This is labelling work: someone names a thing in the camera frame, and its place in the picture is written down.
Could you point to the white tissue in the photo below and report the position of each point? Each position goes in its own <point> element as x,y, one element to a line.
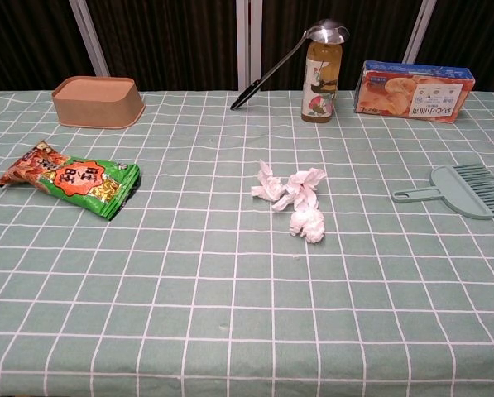
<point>308,225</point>
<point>269,187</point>
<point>304,188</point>

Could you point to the green plastic hand brush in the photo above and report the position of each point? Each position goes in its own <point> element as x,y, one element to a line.
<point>453,194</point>

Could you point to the green checkered tablecloth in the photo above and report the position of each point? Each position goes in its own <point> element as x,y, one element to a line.
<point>188,269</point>

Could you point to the yellow tea bottle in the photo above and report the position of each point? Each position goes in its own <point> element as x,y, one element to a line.
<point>319,97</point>

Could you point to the green orange snack bag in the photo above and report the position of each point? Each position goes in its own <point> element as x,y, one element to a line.
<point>77,182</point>

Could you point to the brown paper tub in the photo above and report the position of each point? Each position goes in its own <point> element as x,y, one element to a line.
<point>95,105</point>

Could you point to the dark pleated curtain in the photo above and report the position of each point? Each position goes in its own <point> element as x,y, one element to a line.
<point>168,37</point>

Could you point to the orange blue biscuit box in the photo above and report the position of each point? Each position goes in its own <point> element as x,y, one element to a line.
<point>408,95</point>

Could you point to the white frame post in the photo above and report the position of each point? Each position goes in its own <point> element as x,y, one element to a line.
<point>90,37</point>
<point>243,45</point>
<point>419,29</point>

